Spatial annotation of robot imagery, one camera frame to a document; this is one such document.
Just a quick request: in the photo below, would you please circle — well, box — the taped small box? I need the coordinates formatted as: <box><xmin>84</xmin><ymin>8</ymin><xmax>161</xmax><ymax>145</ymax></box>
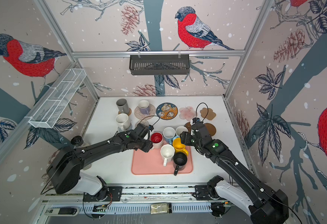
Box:
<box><xmin>150</xmin><ymin>203</ymin><xmax>172</xmax><ymax>215</ymax></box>

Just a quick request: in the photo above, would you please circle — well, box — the black white power strip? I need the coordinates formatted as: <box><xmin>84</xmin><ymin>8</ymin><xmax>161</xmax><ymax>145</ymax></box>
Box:
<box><xmin>44</xmin><ymin>207</ymin><xmax>78</xmax><ymax>217</ymax></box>

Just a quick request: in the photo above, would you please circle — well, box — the black mug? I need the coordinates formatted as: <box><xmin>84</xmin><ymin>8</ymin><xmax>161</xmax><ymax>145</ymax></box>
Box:
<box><xmin>172</xmin><ymin>152</ymin><xmax>187</xmax><ymax>176</ymax></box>

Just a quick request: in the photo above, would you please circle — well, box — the pink flower coaster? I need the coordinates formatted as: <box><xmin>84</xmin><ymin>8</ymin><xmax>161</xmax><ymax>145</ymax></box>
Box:
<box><xmin>179</xmin><ymin>106</ymin><xmax>197</xmax><ymax>121</ymax></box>

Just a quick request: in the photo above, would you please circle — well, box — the pink bunny round coaster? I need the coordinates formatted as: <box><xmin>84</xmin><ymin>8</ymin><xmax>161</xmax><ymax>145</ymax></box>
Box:
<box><xmin>134</xmin><ymin>104</ymin><xmax>156</xmax><ymax>120</ymax></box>

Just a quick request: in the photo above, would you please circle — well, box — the dark glossy round coaster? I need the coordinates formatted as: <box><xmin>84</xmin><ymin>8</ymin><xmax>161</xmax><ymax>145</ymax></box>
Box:
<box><xmin>185</xmin><ymin>122</ymin><xmax>192</xmax><ymax>132</ymax></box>

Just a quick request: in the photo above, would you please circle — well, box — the brown round wooden coaster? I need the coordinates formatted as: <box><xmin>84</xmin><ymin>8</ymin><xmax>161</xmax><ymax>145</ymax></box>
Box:
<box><xmin>204</xmin><ymin>123</ymin><xmax>217</xmax><ymax>137</ymax></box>

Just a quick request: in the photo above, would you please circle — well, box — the rattan round coaster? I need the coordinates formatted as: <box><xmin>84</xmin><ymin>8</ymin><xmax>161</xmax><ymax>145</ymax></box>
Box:
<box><xmin>118</xmin><ymin>108</ymin><xmax>132</xmax><ymax>116</ymax></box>

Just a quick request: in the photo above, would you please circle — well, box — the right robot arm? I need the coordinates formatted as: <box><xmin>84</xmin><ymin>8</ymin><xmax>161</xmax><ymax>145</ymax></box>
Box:
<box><xmin>180</xmin><ymin>121</ymin><xmax>289</xmax><ymax>224</ymax></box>

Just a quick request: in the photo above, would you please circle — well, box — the red interior white mug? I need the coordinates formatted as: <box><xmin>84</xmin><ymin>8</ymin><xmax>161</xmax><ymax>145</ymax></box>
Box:
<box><xmin>150</xmin><ymin>132</ymin><xmax>164</xmax><ymax>149</ymax></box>

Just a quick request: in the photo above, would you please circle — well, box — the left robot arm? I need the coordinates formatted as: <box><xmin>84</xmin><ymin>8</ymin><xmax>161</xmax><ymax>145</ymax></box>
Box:
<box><xmin>46</xmin><ymin>123</ymin><xmax>154</xmax><ymax>194</ymax></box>

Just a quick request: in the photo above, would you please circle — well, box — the lavender mug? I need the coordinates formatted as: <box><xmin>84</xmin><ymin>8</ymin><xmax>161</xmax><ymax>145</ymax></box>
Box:
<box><xmin>138</xmin><ymin>100</ymin><xmax>150</xmax><ymax>115</ymax></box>

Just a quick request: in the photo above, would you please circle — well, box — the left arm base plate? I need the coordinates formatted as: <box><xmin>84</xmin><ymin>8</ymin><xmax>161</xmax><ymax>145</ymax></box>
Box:
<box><xmin>83</xmin><ymin>186</ymin><xmax>122</xmax><ymax>203</ymax></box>

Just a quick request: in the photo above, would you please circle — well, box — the grey mug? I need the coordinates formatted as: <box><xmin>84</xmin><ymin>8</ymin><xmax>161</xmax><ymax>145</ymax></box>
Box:
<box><xmin>116</xmin><ymin>99</ymin><xmax>129</xmax><ymax>114</ymax></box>

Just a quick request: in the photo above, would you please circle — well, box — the white wire basket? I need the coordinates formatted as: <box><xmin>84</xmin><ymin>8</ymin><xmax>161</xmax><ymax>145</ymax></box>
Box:
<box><xmin>29</xmin><ymin>68</ymin><xmax>87</xmax><ymax>128</ymax></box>

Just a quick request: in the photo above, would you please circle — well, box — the beige woven round coaster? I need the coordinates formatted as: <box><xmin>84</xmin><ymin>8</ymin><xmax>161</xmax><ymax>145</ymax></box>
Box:
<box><xmin>135</xmin><ymin>120</ymin><xmax>149</xmax><ymax>127</ymax></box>

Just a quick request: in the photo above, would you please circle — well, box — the cork flower coaster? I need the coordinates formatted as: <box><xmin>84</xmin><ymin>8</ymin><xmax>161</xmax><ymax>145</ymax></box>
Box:
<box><xmin>200</xmin><ymin>108</ymin><xmax>216</xmax><ymax>120</ymax></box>

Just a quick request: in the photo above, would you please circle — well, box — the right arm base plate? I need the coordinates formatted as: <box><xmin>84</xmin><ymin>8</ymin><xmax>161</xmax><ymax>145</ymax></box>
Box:
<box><xmin>192</xmin><ymin>185</ymin><xmax>219</xmax><ymax>201</ymax></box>

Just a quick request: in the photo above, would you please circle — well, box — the blue cartoon round coaster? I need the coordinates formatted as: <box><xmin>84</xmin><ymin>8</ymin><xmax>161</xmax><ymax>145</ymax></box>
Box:
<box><xmin>156</xmin><ymin>102</ymin><xmax>178</xmax><ymax>120</ymax></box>

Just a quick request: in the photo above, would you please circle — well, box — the black lid spice jar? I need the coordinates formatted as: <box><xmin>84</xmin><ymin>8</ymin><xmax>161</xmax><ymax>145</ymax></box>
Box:
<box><xmin>71</xmin><ymin>136</ymin><xmax>90</xmax><ymax>147</ymax></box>

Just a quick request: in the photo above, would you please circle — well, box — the light blue mug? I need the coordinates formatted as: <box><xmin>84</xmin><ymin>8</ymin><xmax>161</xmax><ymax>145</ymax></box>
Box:
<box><xmin>162</xmin><ymin>127</ymin><xmax>176</xmax><ymax>145</ymax></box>

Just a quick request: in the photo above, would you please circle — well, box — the white mug front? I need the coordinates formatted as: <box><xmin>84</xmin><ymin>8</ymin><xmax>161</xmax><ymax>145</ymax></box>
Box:
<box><xmin>115</xmin><ymin>113</ymin><xmax>131</xmax><ymax>125</ymax></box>

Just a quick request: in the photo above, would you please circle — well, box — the yellow mug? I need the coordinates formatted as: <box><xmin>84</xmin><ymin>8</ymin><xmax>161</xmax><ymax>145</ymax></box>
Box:
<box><xmin>172</xmin><ymin>137</ymin><xmax>189</xmax><ymax>156</ymax></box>

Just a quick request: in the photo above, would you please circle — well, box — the grey woven round coaster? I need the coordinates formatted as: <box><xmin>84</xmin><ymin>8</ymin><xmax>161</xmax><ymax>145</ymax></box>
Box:
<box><xmin>118</xmin><ymin>123</ymin><xmax>132</xmax><ymax>132</ymax></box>

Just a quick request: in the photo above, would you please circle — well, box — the white mug middle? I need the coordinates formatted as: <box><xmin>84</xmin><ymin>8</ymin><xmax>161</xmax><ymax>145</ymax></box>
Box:
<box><xmin>160</xmin><ymin>144</ymin><xmax>175</xmax><ymax>167</ymax></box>

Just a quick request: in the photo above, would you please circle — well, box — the white blue mug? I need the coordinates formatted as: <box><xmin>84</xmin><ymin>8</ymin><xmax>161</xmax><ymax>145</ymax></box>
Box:
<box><xmin>175</xmin><ymin>126</ymin><xmax>188</xmax><ymax>137</ymax></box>

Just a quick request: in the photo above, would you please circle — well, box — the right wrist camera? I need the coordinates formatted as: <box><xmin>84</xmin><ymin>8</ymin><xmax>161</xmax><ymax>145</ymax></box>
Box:
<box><xmin>190</xmin><ymin>117</ymin><xmax>201</xmax><ymax>125</ymax></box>

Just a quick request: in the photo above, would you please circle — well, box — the black wall basket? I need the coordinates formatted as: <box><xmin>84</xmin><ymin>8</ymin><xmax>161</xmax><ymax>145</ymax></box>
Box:
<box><xmin>129</xmin><ymin>54</ymin><xmax>190</xmax><ymax>76</ymax></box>

